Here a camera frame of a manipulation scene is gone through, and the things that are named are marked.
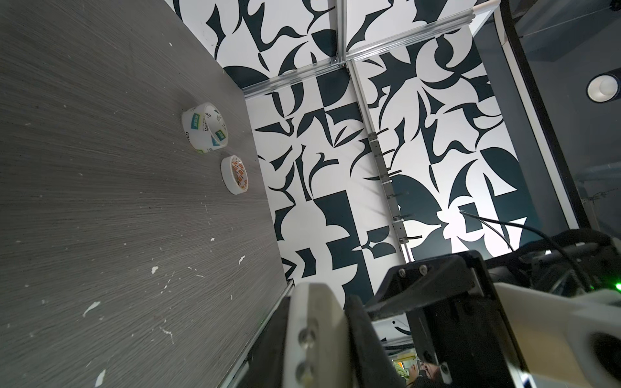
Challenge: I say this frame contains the small white orange tape roll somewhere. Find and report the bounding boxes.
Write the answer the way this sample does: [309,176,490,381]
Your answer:
[221,155,249,195]

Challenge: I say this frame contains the round ceiling lamp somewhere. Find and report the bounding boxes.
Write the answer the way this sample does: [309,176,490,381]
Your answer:
[586,68,620,103]

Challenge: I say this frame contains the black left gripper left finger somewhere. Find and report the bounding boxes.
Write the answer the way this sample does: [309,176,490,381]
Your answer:
[238,297,290,388]

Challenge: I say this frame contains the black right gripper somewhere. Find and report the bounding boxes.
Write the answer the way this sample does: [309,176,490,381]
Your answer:
[365,251,527,387]

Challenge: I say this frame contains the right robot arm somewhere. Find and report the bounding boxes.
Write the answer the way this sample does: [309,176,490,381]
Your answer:
[365,229,620,387]

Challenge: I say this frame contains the black wall hook rack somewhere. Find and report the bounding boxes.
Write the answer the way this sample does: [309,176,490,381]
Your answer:
[367,129,422,244]

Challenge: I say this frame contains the large clear printed tape roll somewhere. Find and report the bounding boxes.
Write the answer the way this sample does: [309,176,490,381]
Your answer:
[181,103,229,154]

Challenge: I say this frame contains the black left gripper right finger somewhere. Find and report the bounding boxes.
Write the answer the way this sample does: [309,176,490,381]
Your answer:
[344,295,405,388]

